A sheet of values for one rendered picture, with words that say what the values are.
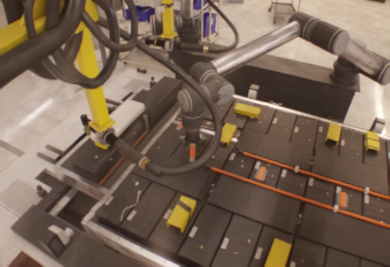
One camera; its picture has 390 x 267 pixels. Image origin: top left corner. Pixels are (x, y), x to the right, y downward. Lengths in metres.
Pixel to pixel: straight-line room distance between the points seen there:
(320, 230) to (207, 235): 0.50
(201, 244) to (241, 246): 0.17
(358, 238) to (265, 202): 0.44
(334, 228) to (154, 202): 0.83
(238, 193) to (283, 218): 0.23
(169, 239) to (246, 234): 0.33
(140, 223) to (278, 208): 0.63
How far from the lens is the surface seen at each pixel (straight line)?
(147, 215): 1.33
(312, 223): 1.38
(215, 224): 1.29
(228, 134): 1.65
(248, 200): 1.37
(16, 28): 0.48
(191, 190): 1.39
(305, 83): 2.65
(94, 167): 1.43
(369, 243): 1.44
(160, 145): 1.61
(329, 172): 1.61
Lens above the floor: 2.12
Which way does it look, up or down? 39 degrees down
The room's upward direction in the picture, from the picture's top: straight up
